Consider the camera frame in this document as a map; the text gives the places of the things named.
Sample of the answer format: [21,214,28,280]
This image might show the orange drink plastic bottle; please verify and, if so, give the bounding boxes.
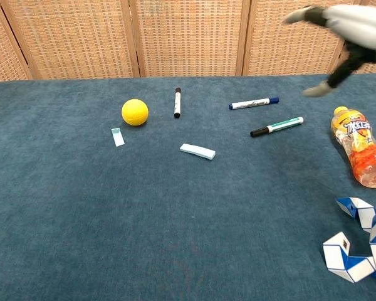
[330,106,376,189]

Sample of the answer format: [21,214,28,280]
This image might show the blue white snake puzzle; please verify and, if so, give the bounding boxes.
[322,196,376,284]

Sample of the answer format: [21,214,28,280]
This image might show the green white marker black cap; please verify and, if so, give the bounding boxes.
[249,116,305,138]

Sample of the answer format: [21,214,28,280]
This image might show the light blue paper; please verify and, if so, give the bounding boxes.
[179,143,217,161]

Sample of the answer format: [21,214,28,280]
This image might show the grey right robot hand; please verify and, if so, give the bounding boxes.
[283,3,376,98]

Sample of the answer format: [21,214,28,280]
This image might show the blue table cloth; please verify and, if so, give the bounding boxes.
[0,72,376,301]

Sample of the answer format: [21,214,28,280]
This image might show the yellow foam ball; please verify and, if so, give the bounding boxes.
[122,98,150,127]

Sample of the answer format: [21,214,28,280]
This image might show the small light blue strip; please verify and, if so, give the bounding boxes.
[110,127,126,147]

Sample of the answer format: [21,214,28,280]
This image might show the white marker blue cap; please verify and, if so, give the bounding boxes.
[228,97,280,111]

